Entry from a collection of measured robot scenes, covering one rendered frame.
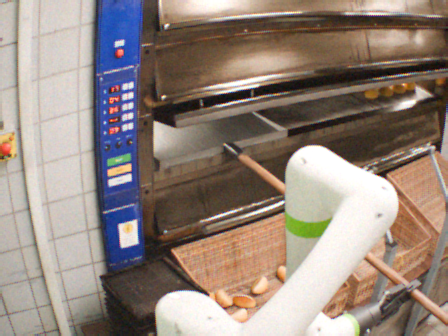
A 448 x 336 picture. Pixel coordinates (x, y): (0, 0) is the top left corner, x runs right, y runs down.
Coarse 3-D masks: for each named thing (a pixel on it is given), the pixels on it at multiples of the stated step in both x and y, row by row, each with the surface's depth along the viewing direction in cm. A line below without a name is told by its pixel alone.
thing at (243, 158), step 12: (240, 156) 223; (252, 168) 218; (264, 180) 213; (276, 180) 209; (372, 264) 170; (384, 264) 167; (396, 276) 162; (420, 300) 152; (432, 312) 147; (444, 312) 145; (444, 324) 143
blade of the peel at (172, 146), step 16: (160, 128) 246; (192, 128) 247; (208, 128) 247; (224, 128) 248; (240, 128) 248; (256, 128) 249; (272, 128) 250; (160, 144) 234; (176, 144) 234; (192, 144) 235; (208, 144) 235; (240, 144) 234; (160, 160) 218; (176, 160) 221
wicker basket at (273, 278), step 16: (256, 224) 251; (272, 224) 255; (208, 240) 240; (240, 240) 248; (256, 240) 252; (272, 240) 257; (176, 256) 230; (192, 256) 237; (208, 256) 241; (224, 256) 245; (240, 256) 249; (256, 256) 254; (272, 256) 258; (192, 272) 238; (208, 272) 243; (224, 272) 247; (240, 272) 251; (256, 272) 256; (272, 272) 261; (208, 288) 244; (224, 288) 248; (240, 288) 252; (272, 288) 253; (256, 304) 243; (336, 304) 231
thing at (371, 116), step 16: (432, 96) 306; (368, 112) 274; (384, 112) 276; (400, 112) 283; (304, 128) 253; (320, 128) 254; (336, 128) 259; (256, 144) 238; (272, 144) 242; (288, 144) 246; (192, 160) 225; (208, 160) 228; (224, 160) 232; (160, 176) 219
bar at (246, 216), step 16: (400, 160) 234; (432, 160) 248; (256, 208) 199; (272, 208) 201; (208, 224) 190; (224, 224) 192; (384, 240) 223; (384, 256) 222; (432, 272) 259; (384, 288) 229; (416, 320) 274
